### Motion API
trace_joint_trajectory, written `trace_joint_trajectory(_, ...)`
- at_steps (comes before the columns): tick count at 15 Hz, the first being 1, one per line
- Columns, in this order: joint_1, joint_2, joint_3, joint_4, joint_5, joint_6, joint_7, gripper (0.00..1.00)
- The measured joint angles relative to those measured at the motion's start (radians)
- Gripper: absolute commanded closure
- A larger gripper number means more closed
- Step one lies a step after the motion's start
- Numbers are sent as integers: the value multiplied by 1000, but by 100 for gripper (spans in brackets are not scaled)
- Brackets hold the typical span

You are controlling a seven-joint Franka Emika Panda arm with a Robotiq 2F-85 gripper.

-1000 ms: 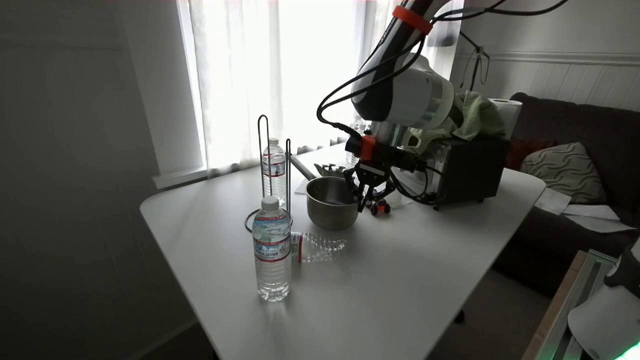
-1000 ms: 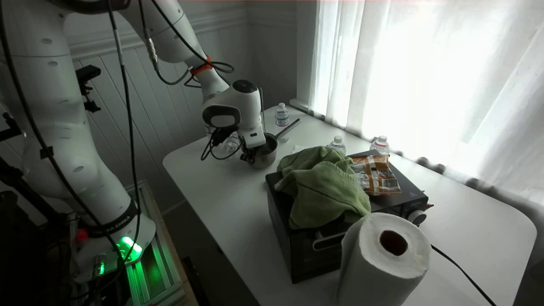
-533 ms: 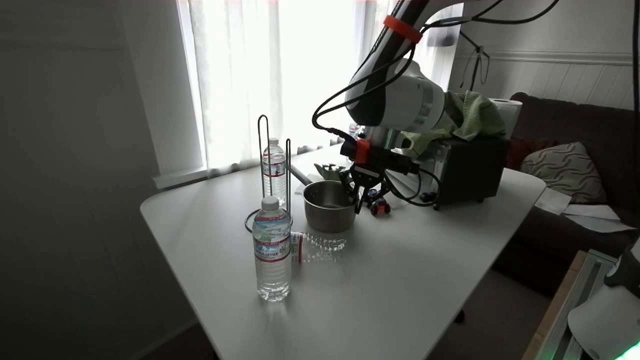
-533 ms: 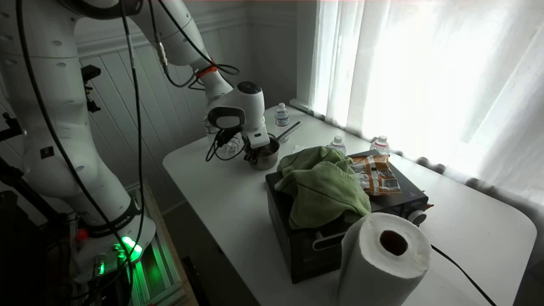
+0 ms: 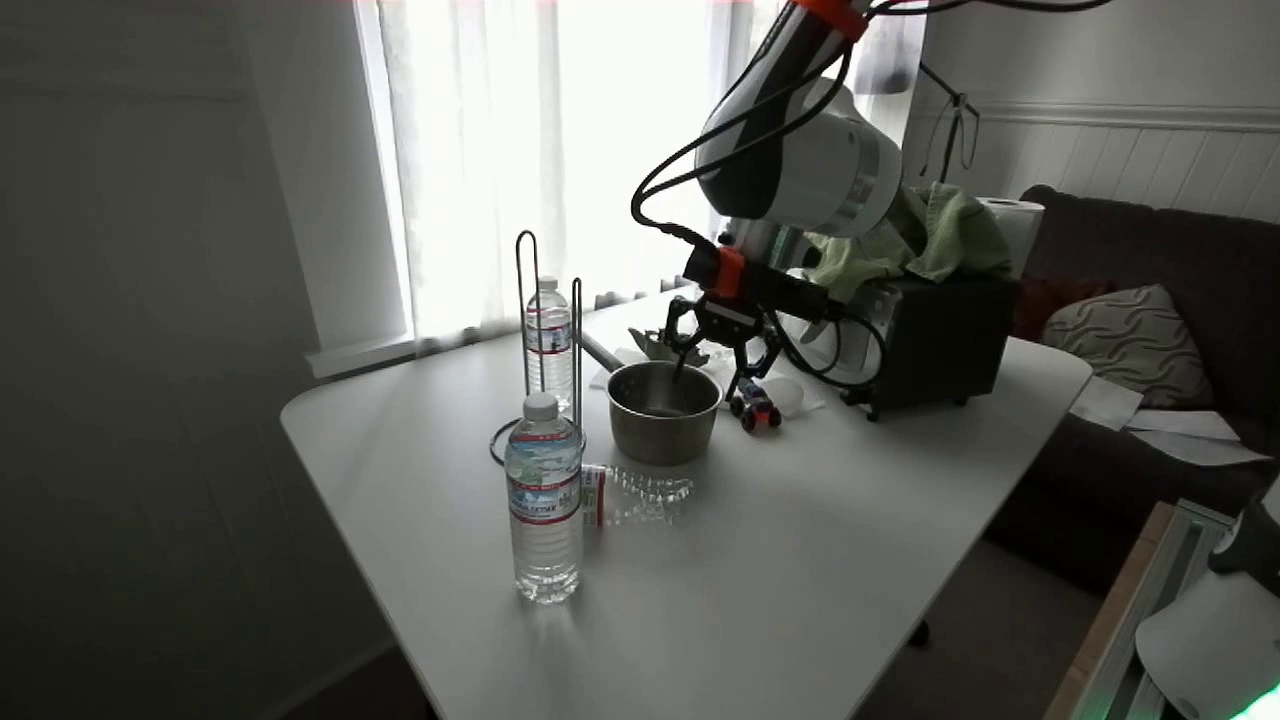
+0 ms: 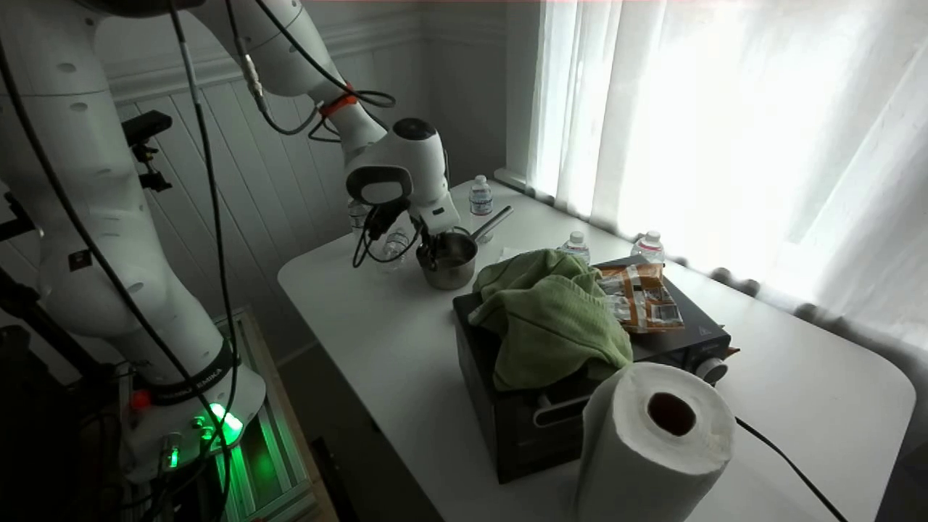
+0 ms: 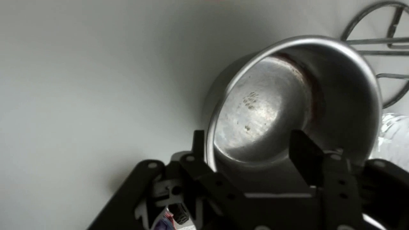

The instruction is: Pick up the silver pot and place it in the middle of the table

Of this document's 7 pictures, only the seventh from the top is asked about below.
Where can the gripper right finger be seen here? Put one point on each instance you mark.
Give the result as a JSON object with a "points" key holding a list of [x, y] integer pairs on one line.
{"points": [[335, 179]]}

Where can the silver metal pot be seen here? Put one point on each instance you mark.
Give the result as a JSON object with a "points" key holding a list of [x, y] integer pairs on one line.
{"points": [[265, 105]]}

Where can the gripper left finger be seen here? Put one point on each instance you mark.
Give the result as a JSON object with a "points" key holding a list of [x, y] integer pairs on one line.
{"points": [[211, 185]]}

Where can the clear plastic bottle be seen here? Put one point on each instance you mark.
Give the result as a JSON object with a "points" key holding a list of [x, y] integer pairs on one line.
{"points": [[396, 137]]}

